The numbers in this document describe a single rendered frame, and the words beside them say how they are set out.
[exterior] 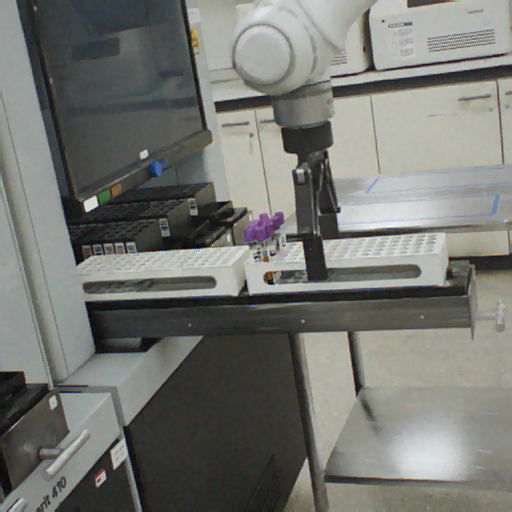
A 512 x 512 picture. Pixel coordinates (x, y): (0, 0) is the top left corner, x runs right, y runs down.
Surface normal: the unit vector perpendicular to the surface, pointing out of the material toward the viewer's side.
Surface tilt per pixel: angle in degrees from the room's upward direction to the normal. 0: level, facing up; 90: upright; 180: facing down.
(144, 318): 90
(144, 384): 90
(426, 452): 0
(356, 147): 90
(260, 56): 94
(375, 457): 0
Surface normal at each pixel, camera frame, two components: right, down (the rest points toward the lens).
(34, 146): 0.95, -0.06
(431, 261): -0.29, 0.32
